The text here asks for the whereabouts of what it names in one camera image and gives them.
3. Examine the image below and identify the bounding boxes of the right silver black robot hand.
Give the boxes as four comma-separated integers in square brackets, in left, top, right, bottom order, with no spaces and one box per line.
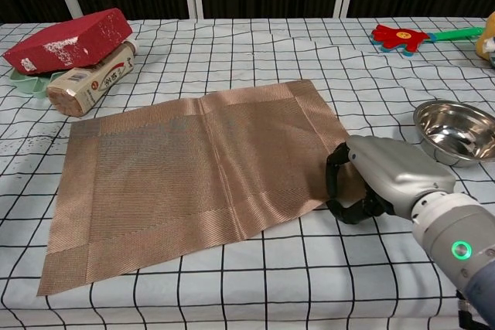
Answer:
[324,134,457,226]

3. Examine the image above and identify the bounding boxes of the brown woven placemat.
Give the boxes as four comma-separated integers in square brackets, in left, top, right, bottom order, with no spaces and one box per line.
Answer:
[37,79,367,297]

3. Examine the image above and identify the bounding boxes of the stainless steel bowl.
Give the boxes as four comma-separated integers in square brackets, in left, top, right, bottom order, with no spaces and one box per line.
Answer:
[412,99,495,168]

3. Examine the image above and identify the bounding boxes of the red hand clapper toy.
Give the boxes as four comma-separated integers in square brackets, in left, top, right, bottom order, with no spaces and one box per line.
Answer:
[370,23,486,56]

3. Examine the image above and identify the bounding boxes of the white black checkered tablecloth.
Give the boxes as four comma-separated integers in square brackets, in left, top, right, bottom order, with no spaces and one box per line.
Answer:
[0,16,495,330]

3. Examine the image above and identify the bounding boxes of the yellow plush toy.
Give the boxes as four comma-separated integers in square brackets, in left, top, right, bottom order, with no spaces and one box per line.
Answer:
[474,11,495,66]

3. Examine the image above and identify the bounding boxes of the beige labelled drink bottle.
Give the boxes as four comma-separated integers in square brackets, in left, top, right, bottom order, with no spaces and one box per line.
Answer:
[46,39,139,118]

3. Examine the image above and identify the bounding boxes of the light green plate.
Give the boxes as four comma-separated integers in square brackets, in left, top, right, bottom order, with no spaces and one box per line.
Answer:
[9,68,65,102]

